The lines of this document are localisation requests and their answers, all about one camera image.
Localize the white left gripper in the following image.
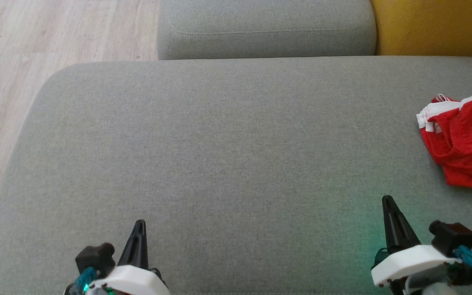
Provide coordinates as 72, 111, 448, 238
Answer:
84, 220, 171, 295

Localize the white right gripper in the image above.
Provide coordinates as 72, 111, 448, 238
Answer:
370, 195, 463, 288

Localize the red mesh shorts white trim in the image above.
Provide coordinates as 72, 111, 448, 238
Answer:
420, 94, 472, 191

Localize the grey sofa seat cushion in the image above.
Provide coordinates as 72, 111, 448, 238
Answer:
0, 56, 472, 295

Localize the yellow sofa cushion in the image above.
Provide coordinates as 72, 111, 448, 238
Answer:
370, 0, 472, 58

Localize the grey sofa back cushion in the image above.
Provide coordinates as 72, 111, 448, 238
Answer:
157, 0, 378, 61

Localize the left arm cable blue plug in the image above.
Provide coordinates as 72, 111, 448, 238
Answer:
70, 267, 97, 295

